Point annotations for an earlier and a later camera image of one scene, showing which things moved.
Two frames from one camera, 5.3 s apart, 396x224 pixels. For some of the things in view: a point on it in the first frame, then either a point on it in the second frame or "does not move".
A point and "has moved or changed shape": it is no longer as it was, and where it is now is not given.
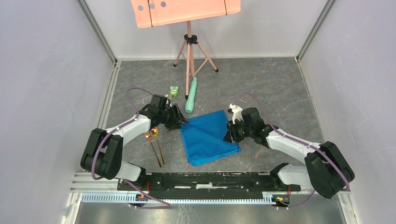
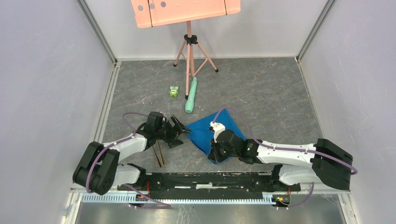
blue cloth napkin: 203,136 has moved or changed shape
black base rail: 219,185 does not move
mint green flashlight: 189,104 does not move
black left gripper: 178,118 → 177,129
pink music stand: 151,13 does not move
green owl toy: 173,91 does not move
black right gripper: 231,136 → 214,154
